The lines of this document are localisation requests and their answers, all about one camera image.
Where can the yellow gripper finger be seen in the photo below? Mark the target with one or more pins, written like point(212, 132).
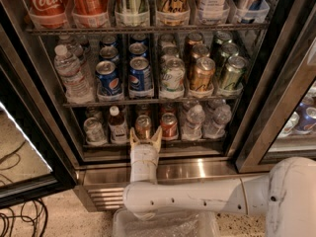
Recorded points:
point(156, 139)
point(133, 139)

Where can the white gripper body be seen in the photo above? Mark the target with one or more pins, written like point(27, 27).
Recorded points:
point(144, 153)

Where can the orange soda can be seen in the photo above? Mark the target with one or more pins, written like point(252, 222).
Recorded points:
point(143, 127)

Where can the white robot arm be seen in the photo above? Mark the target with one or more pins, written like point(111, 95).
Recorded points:
point(286, 195)

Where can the red soda can bottom shelf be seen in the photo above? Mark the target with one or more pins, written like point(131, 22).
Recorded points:
point(169, 125)

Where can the water bottle bottom shelf left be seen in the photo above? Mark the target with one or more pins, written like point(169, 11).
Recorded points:
point(195, 118)

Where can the water bottle shelf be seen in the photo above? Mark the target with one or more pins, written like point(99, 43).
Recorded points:
point(215, 128)
point(78, 89)
point(195, 118)

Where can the silver can bottom shelf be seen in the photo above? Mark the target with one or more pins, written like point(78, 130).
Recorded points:
point(95, 134)

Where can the front right Pepsi can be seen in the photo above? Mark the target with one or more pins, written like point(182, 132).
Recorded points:
point(140, 82)

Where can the front left Pepsi can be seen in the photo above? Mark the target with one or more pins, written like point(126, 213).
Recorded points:
point(109, 84)

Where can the water bottle bottom shelf right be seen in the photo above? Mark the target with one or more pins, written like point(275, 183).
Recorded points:
point(215, 128)

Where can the white green 7up can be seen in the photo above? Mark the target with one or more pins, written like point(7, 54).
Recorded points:
point(172, 77)

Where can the water bottle middle shelf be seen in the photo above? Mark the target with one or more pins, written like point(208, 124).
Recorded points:
point(78, 89)

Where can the gold can middle shelf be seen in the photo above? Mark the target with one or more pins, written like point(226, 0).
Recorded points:
point(200, 84)

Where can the open fridge glass door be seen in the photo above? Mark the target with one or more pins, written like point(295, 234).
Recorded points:
point(34, 143)

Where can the green can middle shelf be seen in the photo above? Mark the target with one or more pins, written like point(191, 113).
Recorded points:
point(229, 81)

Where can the gold LaCroix can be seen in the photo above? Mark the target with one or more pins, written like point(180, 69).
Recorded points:
point(172, 12)

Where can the red orange can top shelf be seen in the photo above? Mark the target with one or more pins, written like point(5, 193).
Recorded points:
point(91, 14)

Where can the green striped can top shelf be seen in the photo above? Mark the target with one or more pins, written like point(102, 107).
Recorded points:
point(132, 13)

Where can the Pepsi can behind right door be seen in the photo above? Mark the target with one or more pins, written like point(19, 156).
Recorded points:
point(307, 120)

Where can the white bottle top shelf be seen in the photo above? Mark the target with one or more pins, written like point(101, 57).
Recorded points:
point(212, 12)

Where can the red Coca-Cola can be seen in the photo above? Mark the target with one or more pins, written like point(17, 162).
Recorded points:
point(48, 14)

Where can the blue Red Bull can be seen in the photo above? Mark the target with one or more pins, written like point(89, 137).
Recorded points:
point(247, 11)

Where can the brown juice bottle white cap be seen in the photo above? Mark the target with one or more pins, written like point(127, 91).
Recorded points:
point(118, 126)

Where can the clear plastic bin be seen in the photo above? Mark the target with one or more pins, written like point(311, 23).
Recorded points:
point(166, 223)

